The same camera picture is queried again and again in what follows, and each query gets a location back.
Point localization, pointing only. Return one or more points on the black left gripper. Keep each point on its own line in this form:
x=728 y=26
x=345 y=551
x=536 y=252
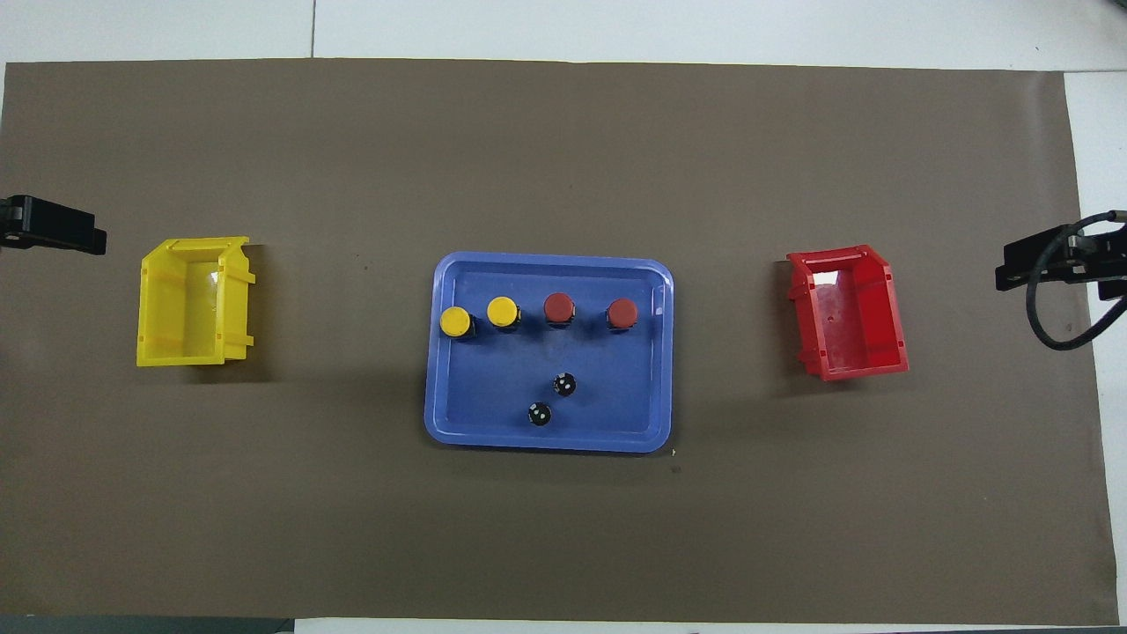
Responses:
x=19 y=220

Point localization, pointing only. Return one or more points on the red storage bin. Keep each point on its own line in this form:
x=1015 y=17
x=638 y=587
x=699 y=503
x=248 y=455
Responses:
x=858 y=343

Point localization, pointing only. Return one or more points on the brown table mat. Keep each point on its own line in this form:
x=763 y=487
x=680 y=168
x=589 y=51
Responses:
x=352 y=493

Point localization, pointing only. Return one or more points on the yellow storage bin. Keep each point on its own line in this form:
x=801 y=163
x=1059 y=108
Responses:
x=176 y=343

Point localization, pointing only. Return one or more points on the yellow push button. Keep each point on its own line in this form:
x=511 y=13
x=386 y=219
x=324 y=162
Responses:
x=502 y=312
x=455 y=322

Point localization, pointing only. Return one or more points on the blue plastic tray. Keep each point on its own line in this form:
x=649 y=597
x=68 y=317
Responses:
x=607 y=414

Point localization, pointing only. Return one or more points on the black cylindrical capacitor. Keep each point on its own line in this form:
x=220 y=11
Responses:
x=540 y=414
x=564 y=384

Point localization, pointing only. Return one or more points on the red push button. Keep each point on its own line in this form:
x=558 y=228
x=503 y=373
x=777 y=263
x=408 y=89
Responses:
x=559 y=307
x=622 y=313

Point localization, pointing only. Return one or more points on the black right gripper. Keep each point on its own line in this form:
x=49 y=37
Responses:
x=1101 y=260

